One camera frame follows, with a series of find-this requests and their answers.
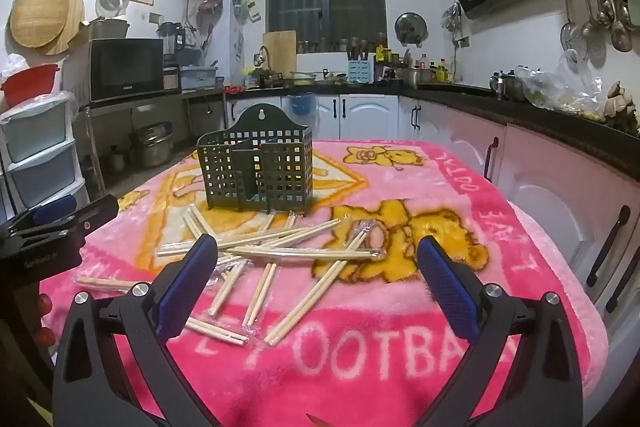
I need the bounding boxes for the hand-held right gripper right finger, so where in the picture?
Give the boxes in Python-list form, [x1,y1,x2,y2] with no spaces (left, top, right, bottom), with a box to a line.
[416,234,583,427]

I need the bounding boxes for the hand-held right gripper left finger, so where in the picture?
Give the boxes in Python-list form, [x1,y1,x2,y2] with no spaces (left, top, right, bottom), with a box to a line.
[51,233,221,427]

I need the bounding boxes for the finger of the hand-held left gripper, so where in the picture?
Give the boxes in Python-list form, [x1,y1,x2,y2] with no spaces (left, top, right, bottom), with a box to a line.
[7,196,120,253]
[10,196,78,229]

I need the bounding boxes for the bunch of wooden chopsticks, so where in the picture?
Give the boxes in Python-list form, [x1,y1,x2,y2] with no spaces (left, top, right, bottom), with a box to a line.
[75,204,388,348]

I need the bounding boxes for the dark green utensil holder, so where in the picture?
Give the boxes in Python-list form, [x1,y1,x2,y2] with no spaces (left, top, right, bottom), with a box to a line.
[196,103,314,214]

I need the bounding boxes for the row of hanging kitchen utensils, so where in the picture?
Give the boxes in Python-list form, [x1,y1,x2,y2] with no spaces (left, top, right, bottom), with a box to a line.
[557,0,640,68]

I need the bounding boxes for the plastic drawer unit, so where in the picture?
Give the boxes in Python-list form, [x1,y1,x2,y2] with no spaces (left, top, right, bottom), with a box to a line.
[0,92,91,223]

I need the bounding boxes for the pink printed blanket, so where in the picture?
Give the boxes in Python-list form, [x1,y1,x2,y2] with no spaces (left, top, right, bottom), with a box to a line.
[37,138,611,427]

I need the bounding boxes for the stack of steel basins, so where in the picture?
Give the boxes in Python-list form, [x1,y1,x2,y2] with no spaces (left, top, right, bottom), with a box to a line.
[131,122,173,168]

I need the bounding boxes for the red plastic basin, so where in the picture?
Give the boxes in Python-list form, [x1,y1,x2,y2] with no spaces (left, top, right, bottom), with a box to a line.
[0,63,61,108]

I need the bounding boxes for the pale pink base cabinets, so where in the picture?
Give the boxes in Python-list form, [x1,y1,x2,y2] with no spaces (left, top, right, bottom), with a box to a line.
[399,96,640,333]

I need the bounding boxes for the black microwave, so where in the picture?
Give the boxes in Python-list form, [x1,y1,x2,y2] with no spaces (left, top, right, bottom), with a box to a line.
[89,38,166,104]

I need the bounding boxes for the metal shelf table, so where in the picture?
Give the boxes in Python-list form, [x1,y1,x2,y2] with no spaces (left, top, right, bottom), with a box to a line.
[72,86,228,198]

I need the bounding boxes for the blue-grey plastic container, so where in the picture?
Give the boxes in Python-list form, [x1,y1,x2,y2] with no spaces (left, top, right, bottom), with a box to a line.
[179,64,219,90]

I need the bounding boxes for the steel stockpot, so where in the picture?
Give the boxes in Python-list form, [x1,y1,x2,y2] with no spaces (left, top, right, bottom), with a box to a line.
[82,19,131,40]

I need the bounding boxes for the round wooden board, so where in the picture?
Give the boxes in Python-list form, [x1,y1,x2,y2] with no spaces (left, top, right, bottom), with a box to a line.
[45,0,86,56]

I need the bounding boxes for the round bamboo tray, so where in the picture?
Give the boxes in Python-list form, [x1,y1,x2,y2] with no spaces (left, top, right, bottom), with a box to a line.
[10,0,71,52]

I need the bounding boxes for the white base cabinets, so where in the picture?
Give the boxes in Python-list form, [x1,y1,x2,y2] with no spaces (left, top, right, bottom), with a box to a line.
[225,93,401,142]

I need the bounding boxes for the blender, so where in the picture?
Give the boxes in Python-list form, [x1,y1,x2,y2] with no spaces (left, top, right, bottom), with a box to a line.
[159,22,187,58]

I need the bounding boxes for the steel kettle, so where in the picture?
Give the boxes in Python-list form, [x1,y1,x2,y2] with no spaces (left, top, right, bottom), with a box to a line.
[489,69,507,100]

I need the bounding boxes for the steel pot with lid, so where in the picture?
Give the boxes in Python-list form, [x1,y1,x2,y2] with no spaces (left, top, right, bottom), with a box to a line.
[502,72,527,102]

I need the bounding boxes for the steel cooking pot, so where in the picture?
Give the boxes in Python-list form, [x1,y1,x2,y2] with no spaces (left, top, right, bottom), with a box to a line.
[397,68,436,88]

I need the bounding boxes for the group of condiment bottles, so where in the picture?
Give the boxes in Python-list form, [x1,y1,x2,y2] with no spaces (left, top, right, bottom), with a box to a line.
[375,32,458,84]

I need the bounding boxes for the light blue knife block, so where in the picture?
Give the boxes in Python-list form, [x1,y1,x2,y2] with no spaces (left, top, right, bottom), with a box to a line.
[348,59,375,84]

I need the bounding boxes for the clear plastic bag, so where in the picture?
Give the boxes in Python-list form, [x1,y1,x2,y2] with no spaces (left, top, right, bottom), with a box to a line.
[515,49,608,120]

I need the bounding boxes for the hanging pan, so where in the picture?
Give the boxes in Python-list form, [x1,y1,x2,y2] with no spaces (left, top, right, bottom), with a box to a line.
[198,0,224,25]

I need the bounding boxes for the pile of garlic bulbs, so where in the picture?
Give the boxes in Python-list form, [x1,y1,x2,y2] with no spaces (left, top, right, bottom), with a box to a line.
[602,81,640,135]

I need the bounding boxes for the wooden cutting board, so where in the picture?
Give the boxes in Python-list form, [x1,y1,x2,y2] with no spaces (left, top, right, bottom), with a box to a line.
[262,30,297,75]

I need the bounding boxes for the hanging steel pot lid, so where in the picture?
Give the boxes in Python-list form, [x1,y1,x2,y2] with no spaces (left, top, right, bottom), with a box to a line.
[394,12,428,45]

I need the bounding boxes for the row of dark jars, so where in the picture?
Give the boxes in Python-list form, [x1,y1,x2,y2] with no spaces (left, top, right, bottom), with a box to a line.
[297,34,388,55]

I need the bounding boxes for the hanging steel strainers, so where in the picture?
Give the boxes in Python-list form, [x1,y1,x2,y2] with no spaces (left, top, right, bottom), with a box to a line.
[442,2,463,32]

